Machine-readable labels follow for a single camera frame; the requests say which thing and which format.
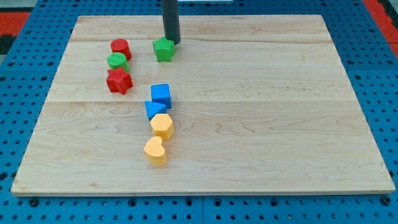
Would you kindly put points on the light wooden board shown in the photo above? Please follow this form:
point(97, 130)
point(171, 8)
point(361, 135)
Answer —
point(261, 105)

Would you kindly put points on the red cylinder block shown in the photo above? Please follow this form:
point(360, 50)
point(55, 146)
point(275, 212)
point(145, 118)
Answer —
point(121, 46)

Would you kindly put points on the yellow hexagon block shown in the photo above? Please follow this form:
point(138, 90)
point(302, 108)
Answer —
point(162, 126)

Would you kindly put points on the red star block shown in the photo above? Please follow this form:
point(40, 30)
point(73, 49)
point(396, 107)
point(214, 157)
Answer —
point(119, 81)

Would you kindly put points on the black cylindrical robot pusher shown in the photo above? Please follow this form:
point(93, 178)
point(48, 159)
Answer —
point(170, 16)

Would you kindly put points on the blue cube block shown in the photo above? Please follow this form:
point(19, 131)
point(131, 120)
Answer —
point(161, 94)

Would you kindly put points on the blue triangle block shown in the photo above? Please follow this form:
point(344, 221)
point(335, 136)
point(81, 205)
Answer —
point(153, 108)

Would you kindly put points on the green cylinder block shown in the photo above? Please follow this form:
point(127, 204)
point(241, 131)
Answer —
point(116, 60)

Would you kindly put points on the green star block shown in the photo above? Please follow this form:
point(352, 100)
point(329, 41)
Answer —
point(164, 49)

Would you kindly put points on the yellow heart block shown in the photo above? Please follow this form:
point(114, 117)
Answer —
point(155, 151)

